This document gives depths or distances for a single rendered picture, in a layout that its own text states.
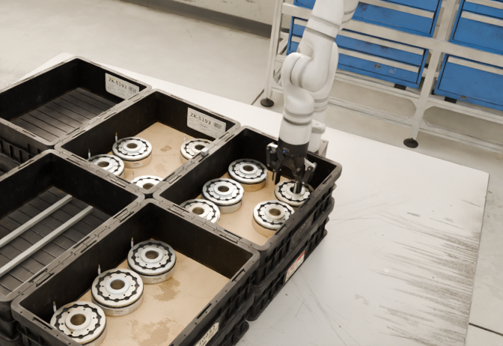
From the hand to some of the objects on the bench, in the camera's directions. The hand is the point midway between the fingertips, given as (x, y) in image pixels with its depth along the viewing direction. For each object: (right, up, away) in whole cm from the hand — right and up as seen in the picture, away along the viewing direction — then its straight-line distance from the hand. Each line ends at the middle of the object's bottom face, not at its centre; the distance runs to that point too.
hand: (287, 183), depth 164 cm
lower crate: (-11, -18, +3) cm, 21 cm away
